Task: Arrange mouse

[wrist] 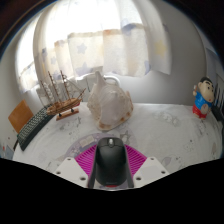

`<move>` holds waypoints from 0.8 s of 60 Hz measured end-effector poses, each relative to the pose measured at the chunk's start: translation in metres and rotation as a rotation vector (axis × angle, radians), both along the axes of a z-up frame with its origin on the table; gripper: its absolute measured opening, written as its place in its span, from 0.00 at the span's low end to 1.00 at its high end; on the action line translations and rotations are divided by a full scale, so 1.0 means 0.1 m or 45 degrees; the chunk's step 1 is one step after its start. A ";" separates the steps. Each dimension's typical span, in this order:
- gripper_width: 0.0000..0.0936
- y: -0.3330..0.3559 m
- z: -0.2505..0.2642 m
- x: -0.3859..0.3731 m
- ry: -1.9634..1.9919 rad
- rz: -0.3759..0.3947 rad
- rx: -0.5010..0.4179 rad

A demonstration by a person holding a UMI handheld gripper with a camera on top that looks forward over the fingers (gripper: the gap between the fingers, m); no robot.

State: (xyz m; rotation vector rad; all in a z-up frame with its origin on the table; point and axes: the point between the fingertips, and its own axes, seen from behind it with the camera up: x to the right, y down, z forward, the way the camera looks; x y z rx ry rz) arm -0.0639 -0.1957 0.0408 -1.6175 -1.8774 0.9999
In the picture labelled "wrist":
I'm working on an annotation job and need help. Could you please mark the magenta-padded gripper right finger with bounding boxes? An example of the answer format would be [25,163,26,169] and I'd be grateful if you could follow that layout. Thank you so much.
[124,144,170,189]

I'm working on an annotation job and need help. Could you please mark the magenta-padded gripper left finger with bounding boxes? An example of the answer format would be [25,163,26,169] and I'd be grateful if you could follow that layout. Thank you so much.
[54,146,99,189]

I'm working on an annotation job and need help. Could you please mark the black computer mouse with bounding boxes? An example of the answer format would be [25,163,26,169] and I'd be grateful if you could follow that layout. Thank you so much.
[94,136,128,188]

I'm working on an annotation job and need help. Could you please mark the white printed tablecloth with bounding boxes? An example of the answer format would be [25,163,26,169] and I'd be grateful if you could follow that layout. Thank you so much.
[13,101,224,191]

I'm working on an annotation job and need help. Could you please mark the black keyboard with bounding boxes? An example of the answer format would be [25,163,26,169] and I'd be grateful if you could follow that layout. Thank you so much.
[16,105,56,152]

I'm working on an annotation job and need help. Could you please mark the wooden model sailing ship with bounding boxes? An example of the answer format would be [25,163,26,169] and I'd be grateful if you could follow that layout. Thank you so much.
[39,69,87,122]

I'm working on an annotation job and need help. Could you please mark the brown wooden chair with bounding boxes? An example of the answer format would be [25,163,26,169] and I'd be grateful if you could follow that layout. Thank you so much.
[8,99,35,135]

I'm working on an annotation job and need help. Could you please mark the large white conch shell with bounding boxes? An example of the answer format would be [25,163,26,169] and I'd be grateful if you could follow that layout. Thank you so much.
[86,70,134,132]

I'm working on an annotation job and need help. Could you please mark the cartoon boy figure toy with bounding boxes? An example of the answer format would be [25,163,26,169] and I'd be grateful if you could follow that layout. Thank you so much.
[192,76,215,119]

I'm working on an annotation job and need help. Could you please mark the black router with antennas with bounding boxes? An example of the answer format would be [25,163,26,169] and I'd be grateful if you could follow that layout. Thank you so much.
[213,81,224,123]

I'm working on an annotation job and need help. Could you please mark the white kettle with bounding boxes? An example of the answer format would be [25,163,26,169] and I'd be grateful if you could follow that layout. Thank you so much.
[78,73,122,98]

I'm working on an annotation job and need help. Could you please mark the white star-print curtain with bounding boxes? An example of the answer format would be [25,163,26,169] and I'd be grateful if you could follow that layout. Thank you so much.
[16,0,173,94]

